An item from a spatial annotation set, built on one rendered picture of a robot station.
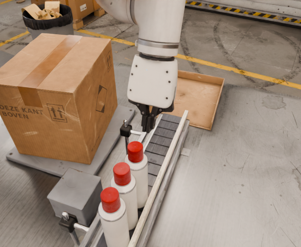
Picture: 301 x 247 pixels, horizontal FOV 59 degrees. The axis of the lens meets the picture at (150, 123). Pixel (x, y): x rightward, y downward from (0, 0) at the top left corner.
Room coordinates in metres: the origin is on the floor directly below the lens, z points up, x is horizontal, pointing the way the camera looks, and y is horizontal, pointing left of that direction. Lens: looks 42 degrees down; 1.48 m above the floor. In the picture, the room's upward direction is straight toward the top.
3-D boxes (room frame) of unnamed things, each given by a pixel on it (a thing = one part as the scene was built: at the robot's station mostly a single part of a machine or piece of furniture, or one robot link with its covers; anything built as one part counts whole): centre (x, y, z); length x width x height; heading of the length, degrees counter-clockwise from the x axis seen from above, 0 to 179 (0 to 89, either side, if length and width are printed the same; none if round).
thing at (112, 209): (0.26, 0.07, 0.98); 0.05 x 0.05 x 0.20
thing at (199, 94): (0.87, -0.15, 0.85); 0.30 x 0.26 x 0.04; 160
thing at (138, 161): (0.37, 0.03, 0.98); 0.05 x 0.05 x 0.20
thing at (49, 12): (2.57, 0.97, 0.50); 0.42 x 0.41 x 0.28; 151
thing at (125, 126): (0.55, 0.05, 0.91); 0.07 x 0.03 x 0.16; 70
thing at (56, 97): (0.68, 0.27, 0.99); 0.30 x 0.24 x 0.27; 169
